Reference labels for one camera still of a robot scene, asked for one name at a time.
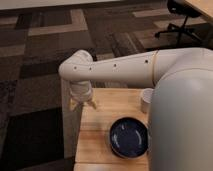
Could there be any black office chair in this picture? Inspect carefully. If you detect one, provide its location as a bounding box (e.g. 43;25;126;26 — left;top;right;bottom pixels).
154;0;208;47

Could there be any wooden desk in background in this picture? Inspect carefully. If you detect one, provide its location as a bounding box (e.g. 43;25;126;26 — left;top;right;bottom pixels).
184;0;213;24

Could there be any white paper cup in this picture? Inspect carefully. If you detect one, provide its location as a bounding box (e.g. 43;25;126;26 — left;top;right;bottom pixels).
140;88;153;113

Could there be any dark blue ceramic bowl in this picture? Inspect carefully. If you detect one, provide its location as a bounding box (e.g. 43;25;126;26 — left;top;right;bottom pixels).
109;117;148;159

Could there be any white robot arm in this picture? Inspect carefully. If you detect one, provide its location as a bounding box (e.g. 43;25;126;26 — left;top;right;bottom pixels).
58;47;213;171

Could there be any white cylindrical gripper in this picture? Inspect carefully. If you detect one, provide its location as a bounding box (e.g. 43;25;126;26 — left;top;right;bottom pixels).
69;81;97;111

